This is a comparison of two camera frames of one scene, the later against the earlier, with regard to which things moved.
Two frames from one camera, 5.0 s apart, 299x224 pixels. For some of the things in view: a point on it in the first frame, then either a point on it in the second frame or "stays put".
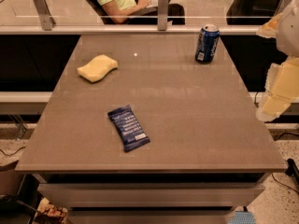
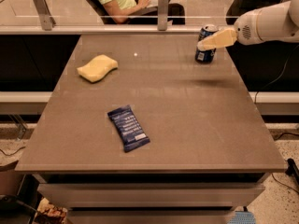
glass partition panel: (149, 6) stays put
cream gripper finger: (281, 90) → (245, 31)
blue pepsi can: (206, 43) stays put
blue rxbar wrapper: (129, 131) stays put
